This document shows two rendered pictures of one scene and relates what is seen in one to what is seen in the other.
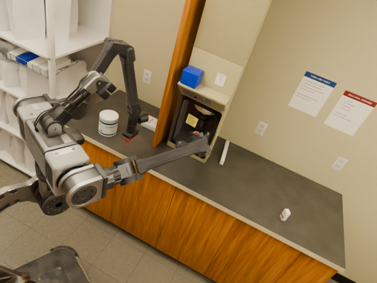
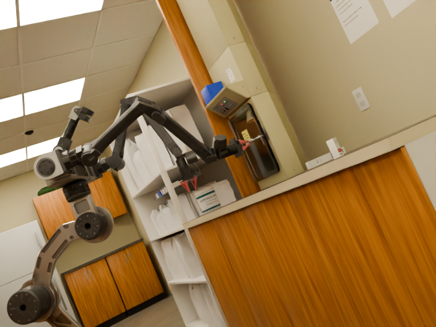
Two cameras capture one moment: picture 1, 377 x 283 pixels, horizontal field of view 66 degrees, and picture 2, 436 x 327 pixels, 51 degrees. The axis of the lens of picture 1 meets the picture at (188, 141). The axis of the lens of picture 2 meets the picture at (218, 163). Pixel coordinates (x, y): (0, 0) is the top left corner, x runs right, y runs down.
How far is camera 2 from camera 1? 2.31 m
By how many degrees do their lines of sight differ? 64
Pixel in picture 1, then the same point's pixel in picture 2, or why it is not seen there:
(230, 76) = (230, 63)
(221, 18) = (200, 32)
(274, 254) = (348, 217)
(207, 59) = (217, 69)
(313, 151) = (425, 62)
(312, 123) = (385, 32)
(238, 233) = (307, 222)
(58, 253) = not seen: outside the picture
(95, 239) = not seen: outside the picture
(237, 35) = (211, 30)
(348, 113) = not seen: outside the picture
